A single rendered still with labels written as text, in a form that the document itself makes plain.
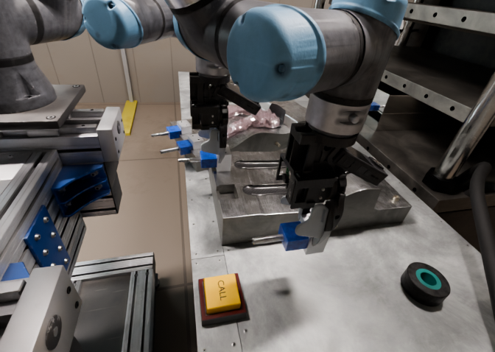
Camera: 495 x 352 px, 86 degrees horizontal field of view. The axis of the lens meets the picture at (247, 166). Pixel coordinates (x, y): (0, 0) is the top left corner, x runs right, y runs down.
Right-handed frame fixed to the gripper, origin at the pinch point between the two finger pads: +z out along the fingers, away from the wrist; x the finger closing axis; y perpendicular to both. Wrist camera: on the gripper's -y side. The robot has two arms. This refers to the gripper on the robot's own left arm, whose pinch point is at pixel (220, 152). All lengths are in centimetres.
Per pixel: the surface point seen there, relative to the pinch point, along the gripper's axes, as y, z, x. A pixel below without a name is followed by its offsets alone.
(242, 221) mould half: -2.2, 6.0, 18.9
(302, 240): -9.6, -0.9, 31.0
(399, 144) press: -82, 15, -23
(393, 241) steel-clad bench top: -40.6, 13.4, 24.3
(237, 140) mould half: -8.2, 6.0, -16.4
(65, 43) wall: 118, 30, -267
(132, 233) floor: 42, 93, -61
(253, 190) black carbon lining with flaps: -6.8, 5.1, 10.1
